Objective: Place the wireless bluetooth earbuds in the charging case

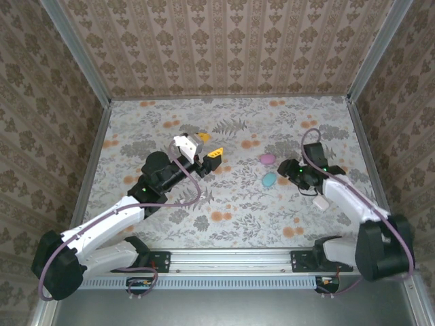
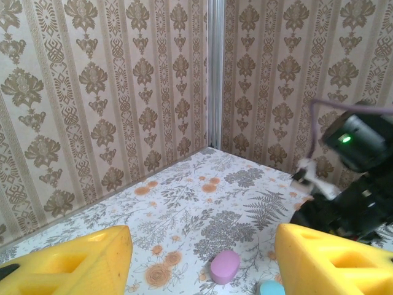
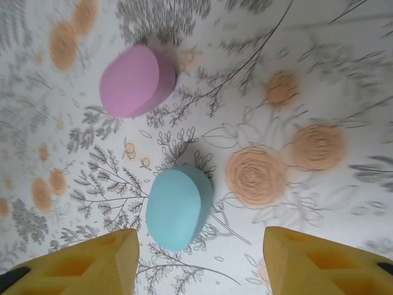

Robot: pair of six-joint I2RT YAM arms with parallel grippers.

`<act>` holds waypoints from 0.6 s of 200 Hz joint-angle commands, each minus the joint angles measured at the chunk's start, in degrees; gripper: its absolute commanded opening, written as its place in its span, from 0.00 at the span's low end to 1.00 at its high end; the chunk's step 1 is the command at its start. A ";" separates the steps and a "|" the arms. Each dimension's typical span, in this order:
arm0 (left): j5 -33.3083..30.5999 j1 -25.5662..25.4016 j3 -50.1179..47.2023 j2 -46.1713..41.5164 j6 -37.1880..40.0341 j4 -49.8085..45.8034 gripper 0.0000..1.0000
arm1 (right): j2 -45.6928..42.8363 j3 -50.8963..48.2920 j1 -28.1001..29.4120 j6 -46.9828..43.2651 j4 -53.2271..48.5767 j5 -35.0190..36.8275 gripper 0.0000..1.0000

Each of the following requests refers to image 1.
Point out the aluminium corner post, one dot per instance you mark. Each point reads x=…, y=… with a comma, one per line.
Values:
x=380, y=51
x=74, y=51

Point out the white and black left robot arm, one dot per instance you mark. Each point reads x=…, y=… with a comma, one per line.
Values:
x=102, y=224

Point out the blue earbuds charging case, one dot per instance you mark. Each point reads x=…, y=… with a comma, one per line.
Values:
x=269, y=180

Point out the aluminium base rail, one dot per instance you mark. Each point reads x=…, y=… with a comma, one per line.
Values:
x=231, y=261

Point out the grey metal panel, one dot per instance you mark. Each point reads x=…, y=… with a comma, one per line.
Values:
x=238, y=309

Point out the small black controller board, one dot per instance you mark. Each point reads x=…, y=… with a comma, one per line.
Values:
x=328, y=282
x=139, y=282

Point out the aluminium side frame rail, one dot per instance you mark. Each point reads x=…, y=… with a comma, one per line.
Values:
x=361, y=129
x=96, y=149

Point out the pink earbuds charging case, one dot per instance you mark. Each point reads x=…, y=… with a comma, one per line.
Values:
x=267, y=159

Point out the white earbuds charging case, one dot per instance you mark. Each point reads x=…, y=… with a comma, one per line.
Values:
x=321, y=204

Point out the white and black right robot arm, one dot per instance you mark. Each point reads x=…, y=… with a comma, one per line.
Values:
x=353, y=198

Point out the aluminium back frame rail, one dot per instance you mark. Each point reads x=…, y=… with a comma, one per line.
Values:
x=204, y=98

